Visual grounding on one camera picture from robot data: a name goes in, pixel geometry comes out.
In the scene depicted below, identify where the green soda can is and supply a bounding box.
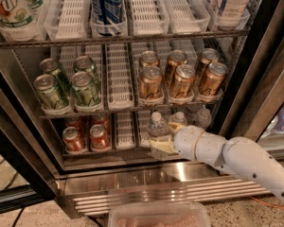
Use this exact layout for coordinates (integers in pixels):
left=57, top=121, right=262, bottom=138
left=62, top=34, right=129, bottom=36
left=33, top=74, right=69, bottom=110
left=73, top=55, right=98, bottom=79
left=40, top=58, right=71, bottom=95
left=71, top=71, right=100, bottom=107

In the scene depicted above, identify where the green soda can back right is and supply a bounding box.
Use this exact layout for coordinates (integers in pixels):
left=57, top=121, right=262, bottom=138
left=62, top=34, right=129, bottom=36
left=73, top=55, right=98, bottom=79

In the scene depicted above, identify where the clear plastic food container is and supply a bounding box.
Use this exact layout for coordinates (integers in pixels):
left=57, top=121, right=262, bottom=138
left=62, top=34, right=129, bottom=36
left=108, top=201, right=211, bottom=227

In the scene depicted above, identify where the green soda can front right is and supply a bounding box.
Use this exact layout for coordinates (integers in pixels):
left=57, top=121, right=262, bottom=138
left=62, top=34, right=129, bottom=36
left=71, top=71, right=100, bottom=107

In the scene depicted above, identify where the gold soda can front left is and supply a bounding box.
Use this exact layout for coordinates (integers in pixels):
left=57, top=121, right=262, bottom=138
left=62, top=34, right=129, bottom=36
left=140, top=66, right=162, bottom=100

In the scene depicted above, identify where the gold soda can back right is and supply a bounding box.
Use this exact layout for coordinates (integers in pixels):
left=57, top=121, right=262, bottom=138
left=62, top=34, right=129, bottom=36
left=195, top=48, right=219, bottom=82

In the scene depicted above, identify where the glass fridge door right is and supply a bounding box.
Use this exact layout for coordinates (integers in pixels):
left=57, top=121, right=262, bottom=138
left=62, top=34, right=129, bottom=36
left=213, top=0, right=284, bottom=165

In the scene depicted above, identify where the red soda can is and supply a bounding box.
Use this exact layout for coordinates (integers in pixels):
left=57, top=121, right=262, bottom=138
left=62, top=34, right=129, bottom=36
left=91, top=113, right=110, bottom=132
left=64, top=116, right=83, bottom=131
left=89, top=124, right=110, bottom=152
left=62, top=127, right=87, bottom=154

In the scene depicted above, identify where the orange cable on floor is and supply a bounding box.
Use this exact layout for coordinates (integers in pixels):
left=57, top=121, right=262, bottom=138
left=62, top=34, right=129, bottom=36
left=249, top=195, right=284, bottom=210

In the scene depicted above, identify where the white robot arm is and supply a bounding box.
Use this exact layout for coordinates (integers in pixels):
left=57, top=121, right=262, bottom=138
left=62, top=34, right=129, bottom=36
left=147, top=125, right=284, bottom=203

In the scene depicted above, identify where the steel fridge bottom grille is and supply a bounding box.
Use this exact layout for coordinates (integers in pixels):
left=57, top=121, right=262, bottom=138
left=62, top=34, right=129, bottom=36
left=55, top=162, right=269, bottom=218

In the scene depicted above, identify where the white labelled bottle right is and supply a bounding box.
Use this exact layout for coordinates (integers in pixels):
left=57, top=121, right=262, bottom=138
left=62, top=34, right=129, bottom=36
left=204, top=0, right=249, bottom=31

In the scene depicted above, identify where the black cable on floor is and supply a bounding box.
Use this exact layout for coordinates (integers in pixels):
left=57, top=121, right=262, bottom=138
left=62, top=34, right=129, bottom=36
left=10, top=207, right=27, bottom=227

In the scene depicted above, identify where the top wire fridge shelf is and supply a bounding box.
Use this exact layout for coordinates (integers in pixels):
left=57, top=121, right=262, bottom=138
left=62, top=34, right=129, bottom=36
left=0, top=29, right=249, bottom=49

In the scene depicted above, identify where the gold soda can back middle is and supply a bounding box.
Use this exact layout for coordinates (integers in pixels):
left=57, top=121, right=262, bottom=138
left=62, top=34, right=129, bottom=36
left=165, top=50, right=187, bottom=87

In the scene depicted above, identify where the green soda can front left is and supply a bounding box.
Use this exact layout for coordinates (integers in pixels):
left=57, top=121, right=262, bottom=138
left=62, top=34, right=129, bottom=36
left=33, top=74, right=69, bottom=110

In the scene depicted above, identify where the green soda can back left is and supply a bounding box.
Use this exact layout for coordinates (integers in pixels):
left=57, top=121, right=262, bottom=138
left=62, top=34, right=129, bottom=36
left=40, top=58, right=71, bottom=95

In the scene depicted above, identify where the gold soda can front right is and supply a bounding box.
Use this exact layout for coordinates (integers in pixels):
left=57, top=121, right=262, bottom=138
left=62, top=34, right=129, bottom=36
left=198, top=62, right=228, bottom=96

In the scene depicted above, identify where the gold soda can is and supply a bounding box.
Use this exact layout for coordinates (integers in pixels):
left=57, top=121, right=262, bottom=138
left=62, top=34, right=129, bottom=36
left=169, top=64, right=195, bottom=98
left=140, top=66, right=162, bottom=100
left=139, top=50, right=160, bottom=67
left=195, top=48, right=219, bottom=82
left=165, top=50, right=187, bottom=87
left=198, top=62, right=228, bottom=96

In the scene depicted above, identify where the clear water bottle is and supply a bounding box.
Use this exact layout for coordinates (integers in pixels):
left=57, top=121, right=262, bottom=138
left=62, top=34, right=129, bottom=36
left=147, top=112, right=169, bottom=138
left=169, top=112, right=187, bottom=126
left=194, top=109, right=212, bottom=130

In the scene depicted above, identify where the red soda can front left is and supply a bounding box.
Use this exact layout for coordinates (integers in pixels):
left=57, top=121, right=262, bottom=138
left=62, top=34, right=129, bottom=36
left=62, top=127, right=87, bottom=154

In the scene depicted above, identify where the gold soda can front middle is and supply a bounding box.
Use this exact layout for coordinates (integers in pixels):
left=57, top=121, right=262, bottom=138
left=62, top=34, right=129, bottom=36
left=169, top=64, right=195, bottom=98

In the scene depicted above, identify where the red soda can front right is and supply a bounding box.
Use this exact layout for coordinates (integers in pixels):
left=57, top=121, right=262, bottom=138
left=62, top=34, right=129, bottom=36
left=89, top=124, right=110, bottom=152

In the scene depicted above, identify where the gold soda can back left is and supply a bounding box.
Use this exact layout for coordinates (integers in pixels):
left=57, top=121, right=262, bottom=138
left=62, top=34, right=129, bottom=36
left=139, top=50, right=160, bottom=67

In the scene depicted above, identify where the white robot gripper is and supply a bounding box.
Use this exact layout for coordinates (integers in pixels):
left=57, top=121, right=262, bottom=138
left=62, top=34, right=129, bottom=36
left=149, top=122, right=227, bottom=171

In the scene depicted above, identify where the red soda can back left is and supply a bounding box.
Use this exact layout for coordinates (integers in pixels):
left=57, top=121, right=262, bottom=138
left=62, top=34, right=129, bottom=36
left=64, top=116, right=83, bottom=131

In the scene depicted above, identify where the red soda can back right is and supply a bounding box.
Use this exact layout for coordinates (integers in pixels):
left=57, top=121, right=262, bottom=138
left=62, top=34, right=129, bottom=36
left=91, top=113, right=110, bottom=132

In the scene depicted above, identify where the middle wire fridge shelf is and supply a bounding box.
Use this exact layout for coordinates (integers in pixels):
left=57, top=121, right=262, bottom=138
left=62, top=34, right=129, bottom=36
left=39, top=100, right=219, bottom=119

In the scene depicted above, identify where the blue pepsi bottle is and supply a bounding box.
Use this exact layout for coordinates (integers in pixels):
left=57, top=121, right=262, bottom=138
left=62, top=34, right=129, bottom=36
left=91, top=0, right=127, bottom=37

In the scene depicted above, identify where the wire fridge shelf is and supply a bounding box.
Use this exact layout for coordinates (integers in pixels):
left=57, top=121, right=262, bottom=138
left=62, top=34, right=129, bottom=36
left=0, top=29, right=249, bottom=49
left=39, top=100, right=219, bottom=119

